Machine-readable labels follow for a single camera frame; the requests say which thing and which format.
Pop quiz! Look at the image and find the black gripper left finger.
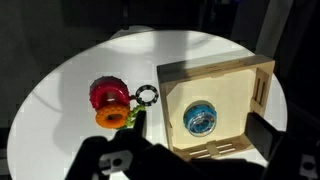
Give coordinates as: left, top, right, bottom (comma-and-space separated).
132, 109, 148, 138

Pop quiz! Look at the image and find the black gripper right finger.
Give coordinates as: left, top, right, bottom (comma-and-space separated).
244, 112, 285, 161

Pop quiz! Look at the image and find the green toothed toy ring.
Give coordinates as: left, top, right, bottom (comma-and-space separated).
119, 103, 147, 131

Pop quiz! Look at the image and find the shallow wooden slatted box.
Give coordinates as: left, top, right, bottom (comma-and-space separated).
156, 54, 276, 161

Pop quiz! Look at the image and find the blue round dome toy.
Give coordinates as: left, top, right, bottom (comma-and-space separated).
182, 100, 218, 138

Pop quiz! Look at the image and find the black and white toy ring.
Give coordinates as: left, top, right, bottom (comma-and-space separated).
135, 84, 160, 107

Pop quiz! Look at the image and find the orange bumpy toy ring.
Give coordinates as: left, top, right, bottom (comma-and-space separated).
95, 103, 131, 130

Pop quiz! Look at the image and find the red bumpy toy ring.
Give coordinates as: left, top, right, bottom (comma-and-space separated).
88, 75, 131, 111

